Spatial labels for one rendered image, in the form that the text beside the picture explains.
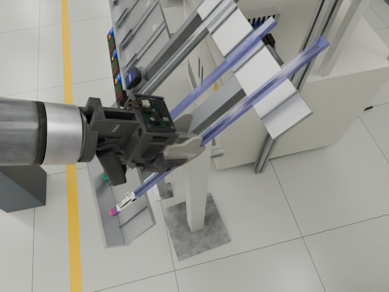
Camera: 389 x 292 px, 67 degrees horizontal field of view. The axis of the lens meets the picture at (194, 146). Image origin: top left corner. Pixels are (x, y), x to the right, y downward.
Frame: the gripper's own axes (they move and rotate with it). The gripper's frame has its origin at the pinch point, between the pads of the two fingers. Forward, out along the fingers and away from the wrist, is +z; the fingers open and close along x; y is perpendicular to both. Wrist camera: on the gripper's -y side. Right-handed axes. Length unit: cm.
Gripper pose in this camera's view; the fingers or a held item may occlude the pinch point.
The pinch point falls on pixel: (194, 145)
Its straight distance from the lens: 51.1
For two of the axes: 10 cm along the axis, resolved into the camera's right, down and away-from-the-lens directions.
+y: 5.0, -5.8, -6.4
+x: -3.5, -8.1, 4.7
